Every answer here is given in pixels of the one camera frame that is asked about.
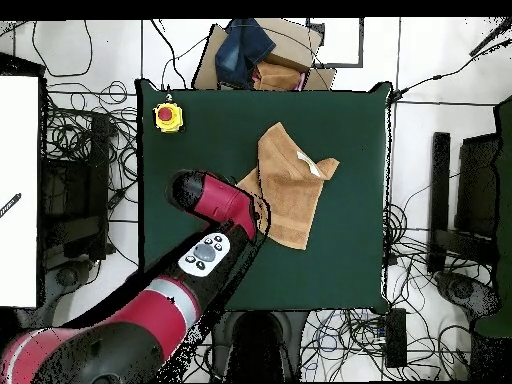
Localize black rod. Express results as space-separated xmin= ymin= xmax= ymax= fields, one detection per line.
xmin=468 ymin=17 xmax=512 ymax=58

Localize black square metal frame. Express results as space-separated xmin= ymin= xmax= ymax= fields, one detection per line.
xmin=305 ymin=16 xmax=366 ymax=69

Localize tan terry towel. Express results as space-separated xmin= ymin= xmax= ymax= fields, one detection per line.
xmin=235 ymin=121 xmax=341 ymax=251

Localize green cloth on side table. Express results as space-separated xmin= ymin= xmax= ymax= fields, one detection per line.
xmin=474 ymin=94 xmax=512 ymax=338

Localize dark green table cloth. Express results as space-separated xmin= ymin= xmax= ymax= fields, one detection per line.
xmin=134 ymin=78 xmax=394 ymax=316

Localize yellow emergency stop button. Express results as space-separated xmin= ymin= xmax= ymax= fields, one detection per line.
xmin=153 ymin=101 xmax=186 ymax=135

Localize folded tan towel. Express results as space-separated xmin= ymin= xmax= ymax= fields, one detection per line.
xmin=252 ymin=60 xmax=307 ymax=92

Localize black pedestal foot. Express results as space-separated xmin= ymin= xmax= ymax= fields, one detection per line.
xmin=434 ymin=270 xmax=502 ymax=321
xmin=43 ymin=259 xmax=95 ymax=309

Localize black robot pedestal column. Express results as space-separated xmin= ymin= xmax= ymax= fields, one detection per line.
xmin=209 ymin=310 xmax=310 ymax=384

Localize black power strip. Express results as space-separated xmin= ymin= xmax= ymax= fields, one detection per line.
xmin=383 ymin=307 xmax=409 ymax=369

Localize black box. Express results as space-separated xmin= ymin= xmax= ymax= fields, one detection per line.
xmin=454 ymin=133 xmax=502 ymax=241

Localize blue denim jeans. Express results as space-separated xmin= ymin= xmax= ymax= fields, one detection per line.
xmin=214 ymin=17 xmax=278 ymax=90

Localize white desk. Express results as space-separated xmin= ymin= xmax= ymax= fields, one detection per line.
xmin=0 ymin=75 xmax=40 ymax=309

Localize black cable with connector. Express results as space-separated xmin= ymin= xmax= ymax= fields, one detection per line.
xmin=388 ymin=37 xmax=512 ymax=103

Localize black equipment case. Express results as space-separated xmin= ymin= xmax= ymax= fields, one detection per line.
xmin=39 ymin=109 xmax=112 ymax=263

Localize brown cardboard box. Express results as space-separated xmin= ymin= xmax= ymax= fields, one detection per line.
xmin=191 ymin=17 xmax=338 ymax=92

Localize black flat bar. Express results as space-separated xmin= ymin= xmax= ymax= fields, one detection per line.
xmin=426 ymin=131 xmax=452 ymax=276

